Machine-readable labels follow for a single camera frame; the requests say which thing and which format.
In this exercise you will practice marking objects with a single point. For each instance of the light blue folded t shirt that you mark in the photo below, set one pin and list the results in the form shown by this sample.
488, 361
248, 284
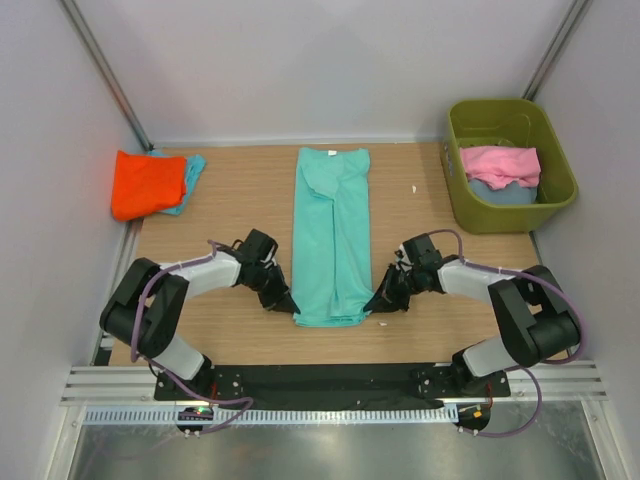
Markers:
196, 167

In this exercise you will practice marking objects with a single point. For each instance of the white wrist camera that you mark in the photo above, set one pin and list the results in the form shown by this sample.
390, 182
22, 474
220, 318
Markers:
271, 261
402, 262

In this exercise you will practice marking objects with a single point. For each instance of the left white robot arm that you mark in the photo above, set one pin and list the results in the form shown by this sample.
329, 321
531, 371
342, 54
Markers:
144, 310

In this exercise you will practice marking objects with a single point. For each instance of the grey blue t shirt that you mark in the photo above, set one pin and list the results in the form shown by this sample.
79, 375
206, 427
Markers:
512, 194

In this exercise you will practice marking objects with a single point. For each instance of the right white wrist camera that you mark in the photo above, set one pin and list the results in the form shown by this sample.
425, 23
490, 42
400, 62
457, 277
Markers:
402, 262

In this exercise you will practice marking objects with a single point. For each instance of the teal t shirt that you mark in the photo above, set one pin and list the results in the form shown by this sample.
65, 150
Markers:
331, 249

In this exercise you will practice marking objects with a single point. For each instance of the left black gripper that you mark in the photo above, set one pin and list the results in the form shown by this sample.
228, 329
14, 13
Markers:
280, 298

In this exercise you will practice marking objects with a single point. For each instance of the olive green plastic bin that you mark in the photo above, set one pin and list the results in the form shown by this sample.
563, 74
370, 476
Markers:
504, 122

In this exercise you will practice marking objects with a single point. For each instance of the pink t shirt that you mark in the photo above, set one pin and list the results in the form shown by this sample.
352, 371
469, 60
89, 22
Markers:
499, 166

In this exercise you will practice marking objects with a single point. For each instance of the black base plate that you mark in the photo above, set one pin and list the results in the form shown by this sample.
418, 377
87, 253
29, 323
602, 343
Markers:
417, 380

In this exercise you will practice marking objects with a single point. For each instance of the orange folded t shirt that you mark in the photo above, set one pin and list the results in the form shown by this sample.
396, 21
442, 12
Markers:
145, 184

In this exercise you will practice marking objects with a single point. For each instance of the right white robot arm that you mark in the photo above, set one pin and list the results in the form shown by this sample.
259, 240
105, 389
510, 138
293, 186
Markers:
535, 318

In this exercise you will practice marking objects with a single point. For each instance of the slotted cable duct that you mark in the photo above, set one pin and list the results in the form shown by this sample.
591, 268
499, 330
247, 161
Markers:
201, 416

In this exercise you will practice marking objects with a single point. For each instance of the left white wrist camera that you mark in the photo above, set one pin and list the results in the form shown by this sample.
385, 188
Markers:
271, 261

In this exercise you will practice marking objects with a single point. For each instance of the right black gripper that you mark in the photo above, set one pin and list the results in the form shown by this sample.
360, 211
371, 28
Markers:
380, 304

